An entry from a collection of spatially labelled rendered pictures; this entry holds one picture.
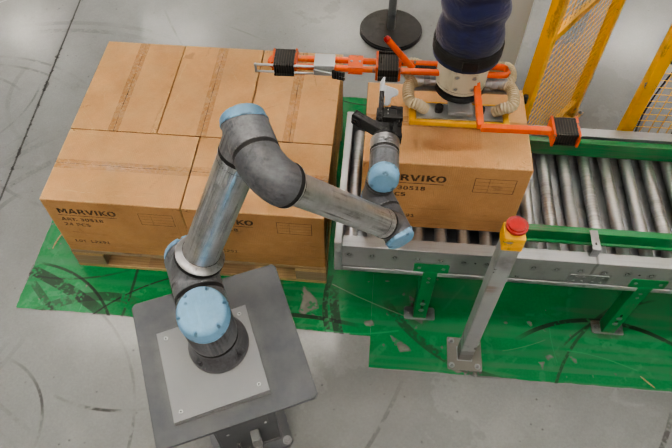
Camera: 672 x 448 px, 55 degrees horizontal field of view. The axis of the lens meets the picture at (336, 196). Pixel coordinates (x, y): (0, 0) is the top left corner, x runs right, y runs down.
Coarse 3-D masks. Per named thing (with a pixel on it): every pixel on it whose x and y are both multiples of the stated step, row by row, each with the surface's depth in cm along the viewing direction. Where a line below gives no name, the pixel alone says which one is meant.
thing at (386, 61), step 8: (376, 56) 214; (384, 56) 216; (392, 56) 216; (376, 64) 212; (384, 64) 214; (392, 64) 214; (400, 64) 212; (376, 72) 213; (384, 72) 212; (392, 72) 212; (400, 72) 212; (392, 80) 214
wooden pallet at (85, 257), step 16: (80, 256) 303; (96, 256) 302; (112, 256) 311; (128, 256) 311; (144, 256) 298; (160, 256) 297; (224, 272) 305; (240, 272) 305; (288, 272) 305; (304, 272) 297; (320, 272) 296
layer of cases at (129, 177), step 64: (128, 64) 315; (192, 64) 315; (128, 128) 290; (192, 128) 290; (320, 128) 290; (64, 192) 268; (128, 192) 268; (192, 192) 268; (256, 256) 290; (320, 256) 285
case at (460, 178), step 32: (384, 96) 245; (416, 96) 245; (416, 128) 235; (448, 128) 235; (416, 160) 226; (448, 160) 226; (480, 160) 226; (512, 160) 226; (416, 192) 239; (448, 192) 237; (480, 192) 236; (512, 192) 234; (416, 224) 256; (448, 224) 254; (480, 224) 252
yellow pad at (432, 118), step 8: (432, 104) 220; (440, 104) 216; (472, 104) 220; (488, 104) 221; (416, 112) 218; (432, 112) 218; (440, 112) 217; (488, 112) 218; (416, 120) 216; (424, 120) 216; (432, 120) 216; (440, 120) 216; (448, 120) 216; (456, 120) 216; (464, 120) 216; (472, 120) 216; (488, 120) 215; (496, 120) 215; (504, 120) 216
